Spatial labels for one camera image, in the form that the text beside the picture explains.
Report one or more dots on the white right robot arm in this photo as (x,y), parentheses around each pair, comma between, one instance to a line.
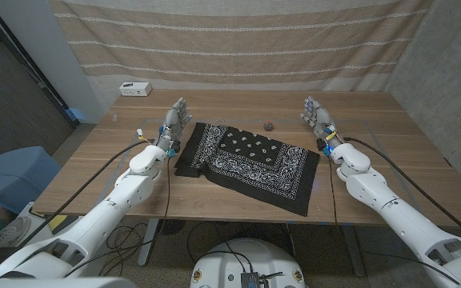
(374,188)

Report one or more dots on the white sneaker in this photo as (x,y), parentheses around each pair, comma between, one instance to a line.
(14,236)

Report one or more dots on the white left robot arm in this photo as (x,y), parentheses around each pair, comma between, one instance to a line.
(126,192)

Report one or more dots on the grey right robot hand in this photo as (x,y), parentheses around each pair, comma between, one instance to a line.
(320,120)

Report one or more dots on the beige striped backdrop cloth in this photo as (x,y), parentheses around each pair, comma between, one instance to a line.
(238,48)

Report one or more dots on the black paisley bandana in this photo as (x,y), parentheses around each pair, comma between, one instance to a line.
(250,164)

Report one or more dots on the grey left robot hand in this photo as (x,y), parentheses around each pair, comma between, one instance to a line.
(172,122)

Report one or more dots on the small grey torso device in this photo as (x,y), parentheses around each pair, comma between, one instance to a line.
(250,280)

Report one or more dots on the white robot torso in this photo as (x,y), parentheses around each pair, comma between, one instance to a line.
(250,260)

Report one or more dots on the grey table leg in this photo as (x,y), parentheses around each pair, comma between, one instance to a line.
(352,248)
(148,240)

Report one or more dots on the black door frame strip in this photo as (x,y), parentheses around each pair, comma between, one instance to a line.
(26,64)

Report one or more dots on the small dark sphere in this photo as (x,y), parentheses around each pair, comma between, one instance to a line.
(268,125)

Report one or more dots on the white power strip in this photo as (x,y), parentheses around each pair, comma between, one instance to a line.
(135,89)

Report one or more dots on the blue plastic bin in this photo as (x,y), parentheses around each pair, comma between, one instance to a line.
(10,176)

